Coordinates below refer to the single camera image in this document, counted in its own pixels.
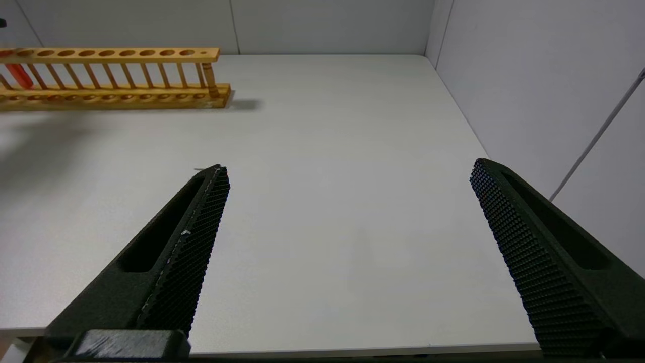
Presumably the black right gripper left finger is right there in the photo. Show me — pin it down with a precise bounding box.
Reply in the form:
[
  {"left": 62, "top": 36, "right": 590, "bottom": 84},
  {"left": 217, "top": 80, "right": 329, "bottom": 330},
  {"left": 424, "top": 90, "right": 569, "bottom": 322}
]
[{"left": 44, "top": 164, "right": 231, "bottom": 337}]

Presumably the wooden test tube rack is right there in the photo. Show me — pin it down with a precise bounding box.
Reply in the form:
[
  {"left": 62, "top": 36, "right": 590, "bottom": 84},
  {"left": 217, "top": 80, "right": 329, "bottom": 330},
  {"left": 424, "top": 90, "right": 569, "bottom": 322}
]
[{"left": 0, "top": 47, "right": 231, "bottom": 111}]

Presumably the red pigment glass test tube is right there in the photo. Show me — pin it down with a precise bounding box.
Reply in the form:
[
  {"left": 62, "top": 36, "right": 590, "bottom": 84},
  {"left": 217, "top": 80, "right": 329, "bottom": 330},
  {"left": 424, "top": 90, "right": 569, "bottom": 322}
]
[{"left": 0, "top": 49, "right": 34, "bottom": 90}]

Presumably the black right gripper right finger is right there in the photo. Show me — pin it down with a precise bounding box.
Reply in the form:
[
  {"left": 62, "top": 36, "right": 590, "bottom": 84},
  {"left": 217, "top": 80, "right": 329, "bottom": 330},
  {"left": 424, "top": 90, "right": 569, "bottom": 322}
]
[{"left": 470, "top": 158, "right": 645, "bottom": 359}]

